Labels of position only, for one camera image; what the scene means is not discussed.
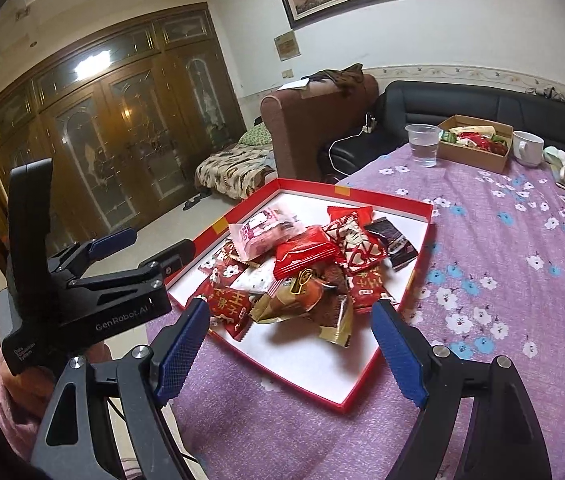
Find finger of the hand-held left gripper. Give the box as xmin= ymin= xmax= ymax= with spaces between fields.
xmin=45 ymin=227 xmax=138 ymax=281
xmin=67 ymin=239 xmax=196 ymax=292

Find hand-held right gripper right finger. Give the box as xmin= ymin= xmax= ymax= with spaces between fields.
xmin=369 ymin=299 xmax=555 ymax=480

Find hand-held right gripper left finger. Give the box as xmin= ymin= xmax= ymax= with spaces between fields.
xmin=30 ymin=297 xmax=212 ymax=480

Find pink snack packet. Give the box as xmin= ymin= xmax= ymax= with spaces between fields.
xmin=228 ymin=208 xmax=308 ymax=261

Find red shallow gift box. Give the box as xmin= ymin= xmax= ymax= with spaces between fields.
xmin=165 ymin=178 xmax=436 ymax=413

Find pile of mixed snack packets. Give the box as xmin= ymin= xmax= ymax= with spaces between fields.
xmin=197 ymin=205 xmax=419 ymax=349

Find person's left forearm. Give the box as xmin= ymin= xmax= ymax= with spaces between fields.
xmin=0 ymin=345 xmax=113 ymax=461

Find brown patterned blanket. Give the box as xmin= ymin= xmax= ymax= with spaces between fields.
xmin=195 ymin=142 xmax=278 ymax=200

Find wooden glass-door cabinet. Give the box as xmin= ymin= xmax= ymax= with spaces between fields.
xmin=0 ymin=2 xmax=249 ymax=281

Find green pillow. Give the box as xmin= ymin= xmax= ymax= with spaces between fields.
xmin=240 ymin=124 xmax=273 ymax=147

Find brown armchair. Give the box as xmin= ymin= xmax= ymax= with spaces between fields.
xmin=261 ymin=74 xmax=380 ymax=184

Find clear plastic cup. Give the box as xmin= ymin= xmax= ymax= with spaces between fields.
xmin=405 ymin=123 xmax=441 ymax=168

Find brown cardboard box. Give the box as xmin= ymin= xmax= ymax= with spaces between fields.
xmin=436 ymin=115 xmax=514 ymax=176

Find assortment of small wrapped sweets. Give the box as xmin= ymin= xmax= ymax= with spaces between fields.
xmin=439 ymin=125 xmax=509 ymax=157

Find white mug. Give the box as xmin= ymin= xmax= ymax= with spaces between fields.
xmin=512 ymin=131 xmax=546 ymax=167

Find dark clothes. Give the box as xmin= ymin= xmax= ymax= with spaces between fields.
xmin=307 ymin=63 xmax=365 ymax=96

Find black leather sofa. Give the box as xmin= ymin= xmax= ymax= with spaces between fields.
xmin=317 ymin=80 xmax=565 ymax=182

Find white cable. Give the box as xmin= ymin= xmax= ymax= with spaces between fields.
xmin=328 ymin=125 xmax=374 ymax=174

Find small wall notice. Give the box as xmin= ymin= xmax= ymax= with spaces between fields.
xmin=275 ymin=31 xmax=301 ymax=61

